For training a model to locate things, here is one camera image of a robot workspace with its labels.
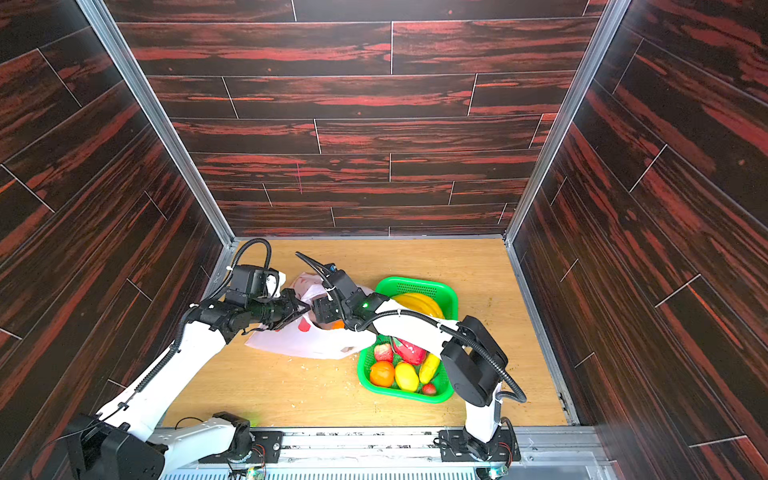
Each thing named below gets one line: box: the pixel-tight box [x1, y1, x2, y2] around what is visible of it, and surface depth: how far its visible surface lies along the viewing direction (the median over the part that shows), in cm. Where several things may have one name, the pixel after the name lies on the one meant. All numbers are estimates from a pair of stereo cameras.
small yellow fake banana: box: [419, 352, 440, 384], surface depth 85 cm
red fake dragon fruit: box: [390, 336, 429, 369], surface depth 84 cm
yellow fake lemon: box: [394, 362, 419, 392], surface depth 82 cm
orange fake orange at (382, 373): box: [370, 360, 395, 387], surface depth 82 cm
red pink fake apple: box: [374, 343, 394, 363], surface depth 88 cm
